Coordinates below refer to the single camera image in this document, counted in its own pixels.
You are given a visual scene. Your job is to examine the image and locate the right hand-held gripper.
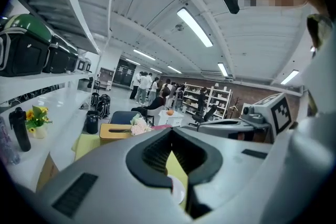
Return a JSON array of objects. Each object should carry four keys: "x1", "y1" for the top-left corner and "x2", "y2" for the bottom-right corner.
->
[{"x1": 197, "y1": 92, "x2": 293, "y2": 143}]

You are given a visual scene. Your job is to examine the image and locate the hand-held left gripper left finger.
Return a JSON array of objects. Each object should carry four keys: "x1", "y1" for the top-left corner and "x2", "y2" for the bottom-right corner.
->
[{"x1": 35, "y1": 127, "x2": 196, "y2": 224}]

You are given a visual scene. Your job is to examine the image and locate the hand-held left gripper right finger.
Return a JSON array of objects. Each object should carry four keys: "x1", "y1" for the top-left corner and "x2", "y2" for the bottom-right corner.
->
[{"x1": 172, "y1": 127, "x2": 274, "y2": 220}]

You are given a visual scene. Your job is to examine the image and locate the white round plate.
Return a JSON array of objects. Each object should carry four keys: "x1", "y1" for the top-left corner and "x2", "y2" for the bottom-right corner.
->
[{"x1": 167, "y1": 175, "x2": 186, "y2": 205}]

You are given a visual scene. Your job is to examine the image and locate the wooden coat rack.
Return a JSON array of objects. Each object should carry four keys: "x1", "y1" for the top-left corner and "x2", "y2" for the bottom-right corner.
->
[{"x1": 228, "y1": 97, "x2": 244, "y2": 119}]

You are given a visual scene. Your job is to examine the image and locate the black office chair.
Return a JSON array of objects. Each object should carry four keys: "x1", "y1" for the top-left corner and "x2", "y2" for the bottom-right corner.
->
[{"x1": 191, "y1": 104, "x2": 218, "y2": 125}]

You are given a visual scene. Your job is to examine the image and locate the white display shelf unit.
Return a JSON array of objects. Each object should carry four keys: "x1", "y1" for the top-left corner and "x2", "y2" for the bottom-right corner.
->
[{"x1": 181, "y1": 82, "x2": 233, "y2": 119}]

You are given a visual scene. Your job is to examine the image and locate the wooden tissue box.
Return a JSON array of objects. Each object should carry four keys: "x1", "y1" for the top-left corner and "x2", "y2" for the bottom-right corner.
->
[{"x1": 99, "y1": 123, "x2": 133, "y2": 145}]

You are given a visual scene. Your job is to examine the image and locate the white low table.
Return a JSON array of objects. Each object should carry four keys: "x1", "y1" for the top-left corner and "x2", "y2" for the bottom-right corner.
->
[{"x1": 157, "y1": 109, "x2": 185, "y2": 126}]

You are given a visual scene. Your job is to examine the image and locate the black cylindrical cup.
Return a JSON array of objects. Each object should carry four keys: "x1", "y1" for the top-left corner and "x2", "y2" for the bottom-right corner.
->
[{"x1": 86, "y1": 110, "x2": 99, "y2": 135}]

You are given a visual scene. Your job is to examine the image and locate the brown cardboard box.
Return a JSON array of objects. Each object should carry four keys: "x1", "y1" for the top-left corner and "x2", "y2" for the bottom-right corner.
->
[{"x1": 36, "y1": 152, "x2": 60, "y2": 192}]

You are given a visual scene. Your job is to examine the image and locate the red hardcover book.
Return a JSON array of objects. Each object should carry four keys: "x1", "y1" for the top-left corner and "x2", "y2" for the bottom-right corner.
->
[{"x1": 150, "y1": 124, "x2": 173, "y2": 131}]

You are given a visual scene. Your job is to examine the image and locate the pink artificial flowers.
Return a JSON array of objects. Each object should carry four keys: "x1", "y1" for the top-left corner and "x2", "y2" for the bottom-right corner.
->
[{"x1": 130, "y1": 112, "x2": 155, "y2": 136}]

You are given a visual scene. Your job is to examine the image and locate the dark grey chair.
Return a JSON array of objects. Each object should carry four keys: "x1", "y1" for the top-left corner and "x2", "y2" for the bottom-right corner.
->
[{"x1": 108, "y1": 110, "x2": 142, "y2": 125}]

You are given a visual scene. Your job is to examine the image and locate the black backpack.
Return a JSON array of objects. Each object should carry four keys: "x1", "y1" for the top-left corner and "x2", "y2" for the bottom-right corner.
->
[
  {"x1": 90, "y1": 92, "x2": 101, "y2": 108},
  {"x1": 96, "y1": 94, "x2": 111, "y2": 120}
]

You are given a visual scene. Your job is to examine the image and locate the yellow sunflowers in vase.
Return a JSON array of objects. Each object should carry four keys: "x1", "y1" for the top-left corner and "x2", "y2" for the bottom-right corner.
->
[{"x1": 25, "y1": 105, "x2": 53, "y2": 140}]

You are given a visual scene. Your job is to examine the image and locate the black water bottle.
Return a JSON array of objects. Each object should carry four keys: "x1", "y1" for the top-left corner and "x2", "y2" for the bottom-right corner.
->
[{"x1": 8, "y1": 106, "x2": 32, "y2": 152}]

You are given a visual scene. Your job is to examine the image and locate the clear patterned water bottle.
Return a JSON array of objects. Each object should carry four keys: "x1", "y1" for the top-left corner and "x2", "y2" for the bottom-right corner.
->
[{"x1": 0, "y1": 116, "x2": 21, "y2": 165}]

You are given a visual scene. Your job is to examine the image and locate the black double door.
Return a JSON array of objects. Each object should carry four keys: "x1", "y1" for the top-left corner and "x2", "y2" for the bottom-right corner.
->
[{"x1": 112, "y1": 58, "x2": 137, "y2": 87}]

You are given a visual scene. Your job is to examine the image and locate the white metal shelf rack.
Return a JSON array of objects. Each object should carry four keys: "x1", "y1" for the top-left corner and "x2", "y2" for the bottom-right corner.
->
[{"x1": 0, "y1": 0, "x2": 125, "y2": 192}]

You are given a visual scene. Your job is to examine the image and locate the black insulated bag green lid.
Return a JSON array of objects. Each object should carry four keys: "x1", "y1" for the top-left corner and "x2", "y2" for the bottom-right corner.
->
[
  {"x1": 43, "y1": 35, "x2": 71, "y2": 74},
  {"x1": 67, "y1": 51, "x2": 79, "y2": 73},
  {"x1": 0, "y1": 13, "x2": 53, "y2": 77}
]

